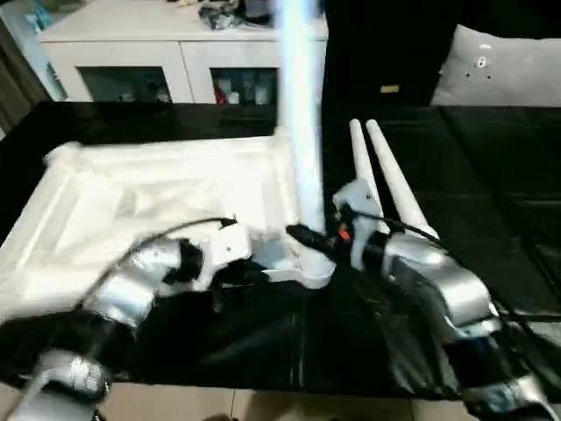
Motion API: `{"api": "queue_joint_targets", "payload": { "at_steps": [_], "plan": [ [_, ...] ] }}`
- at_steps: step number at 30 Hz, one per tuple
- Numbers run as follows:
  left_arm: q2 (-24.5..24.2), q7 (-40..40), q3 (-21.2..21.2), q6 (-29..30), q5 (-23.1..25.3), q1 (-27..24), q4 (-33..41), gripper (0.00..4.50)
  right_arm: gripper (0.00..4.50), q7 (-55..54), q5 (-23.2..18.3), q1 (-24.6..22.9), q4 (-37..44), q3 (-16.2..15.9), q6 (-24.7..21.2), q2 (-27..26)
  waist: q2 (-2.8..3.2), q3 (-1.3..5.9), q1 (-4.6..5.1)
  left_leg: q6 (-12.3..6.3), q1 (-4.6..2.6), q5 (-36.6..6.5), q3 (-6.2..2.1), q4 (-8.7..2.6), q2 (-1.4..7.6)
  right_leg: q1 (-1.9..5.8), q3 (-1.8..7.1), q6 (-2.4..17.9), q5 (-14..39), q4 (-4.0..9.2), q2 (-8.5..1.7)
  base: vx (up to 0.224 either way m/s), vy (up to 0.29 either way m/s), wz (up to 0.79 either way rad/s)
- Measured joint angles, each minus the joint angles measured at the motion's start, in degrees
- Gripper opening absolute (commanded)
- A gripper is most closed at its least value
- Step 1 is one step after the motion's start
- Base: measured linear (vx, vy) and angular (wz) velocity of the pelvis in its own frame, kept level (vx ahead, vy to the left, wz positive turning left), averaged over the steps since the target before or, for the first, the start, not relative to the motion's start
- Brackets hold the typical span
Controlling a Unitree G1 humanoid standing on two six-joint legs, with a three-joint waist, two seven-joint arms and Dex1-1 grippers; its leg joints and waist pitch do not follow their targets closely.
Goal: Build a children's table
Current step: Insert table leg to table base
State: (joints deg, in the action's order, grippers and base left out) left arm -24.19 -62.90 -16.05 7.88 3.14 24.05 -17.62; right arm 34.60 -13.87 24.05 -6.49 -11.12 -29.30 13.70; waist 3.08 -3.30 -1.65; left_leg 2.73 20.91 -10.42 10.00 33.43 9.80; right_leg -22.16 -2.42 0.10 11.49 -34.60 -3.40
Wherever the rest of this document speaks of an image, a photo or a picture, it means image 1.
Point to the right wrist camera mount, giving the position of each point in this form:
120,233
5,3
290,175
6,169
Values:
361,206

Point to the brown rounded robot part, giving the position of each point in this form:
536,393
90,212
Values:
225,416

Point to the dark helmet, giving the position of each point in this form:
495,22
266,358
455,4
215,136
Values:
260,9

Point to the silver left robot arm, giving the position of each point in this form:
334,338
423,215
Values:
122,294

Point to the white plastic table top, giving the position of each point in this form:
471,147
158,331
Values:
131,197

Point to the black bundle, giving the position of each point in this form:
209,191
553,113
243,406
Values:
217,15

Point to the red bottle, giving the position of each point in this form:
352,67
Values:
220,93

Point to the white plastic table leg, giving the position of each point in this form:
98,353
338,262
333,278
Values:
279,66
399,184
307,109
364,162

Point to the light blue hanging strip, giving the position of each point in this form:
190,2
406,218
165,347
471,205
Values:
52,74

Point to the black cabinet gold label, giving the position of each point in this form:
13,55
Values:
385,44

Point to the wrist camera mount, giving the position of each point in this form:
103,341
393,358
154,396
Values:
228,250
361,206

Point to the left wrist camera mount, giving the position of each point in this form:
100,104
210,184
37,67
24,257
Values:
228,250

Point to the white cabinet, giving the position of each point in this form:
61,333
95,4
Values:
166,48

